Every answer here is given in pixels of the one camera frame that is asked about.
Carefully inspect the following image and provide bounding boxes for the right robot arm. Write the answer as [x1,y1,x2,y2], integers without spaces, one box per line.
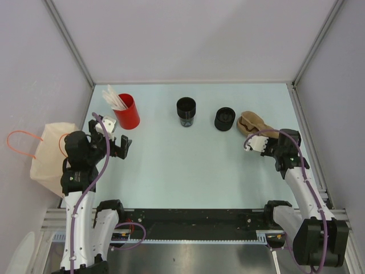
[260,129,349,269]

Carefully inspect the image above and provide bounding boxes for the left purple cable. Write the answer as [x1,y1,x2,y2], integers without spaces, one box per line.
[70,112,111,274]

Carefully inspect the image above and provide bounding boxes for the brown pulp cup carrier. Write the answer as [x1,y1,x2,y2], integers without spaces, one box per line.
[237,111,273,138]

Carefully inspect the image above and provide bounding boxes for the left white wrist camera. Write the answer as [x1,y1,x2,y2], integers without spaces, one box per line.
[95,115,116,140]

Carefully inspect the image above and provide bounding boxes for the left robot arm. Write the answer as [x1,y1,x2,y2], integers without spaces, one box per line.
[58,116,132,273]

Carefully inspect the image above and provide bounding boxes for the tilted black ribbed cup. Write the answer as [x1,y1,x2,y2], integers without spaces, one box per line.
[214,107,236,131]

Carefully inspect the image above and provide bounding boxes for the translucent bag with orange handles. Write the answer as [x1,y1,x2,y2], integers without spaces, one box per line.
[6,122,78,197]

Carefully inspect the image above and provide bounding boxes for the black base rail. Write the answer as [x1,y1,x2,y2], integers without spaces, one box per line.
[94,199,294,249]

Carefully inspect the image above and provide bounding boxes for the upright black ribbed cup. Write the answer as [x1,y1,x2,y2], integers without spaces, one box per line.
[176,97,196,127]

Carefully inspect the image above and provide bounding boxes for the red cylindrical straw holder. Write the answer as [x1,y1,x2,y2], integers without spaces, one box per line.
[114,94,140,130]

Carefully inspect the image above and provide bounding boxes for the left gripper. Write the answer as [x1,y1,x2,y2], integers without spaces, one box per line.
[86,120,131,163]

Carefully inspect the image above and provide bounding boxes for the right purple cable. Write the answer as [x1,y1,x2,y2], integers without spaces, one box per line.
[244,128,329,274]

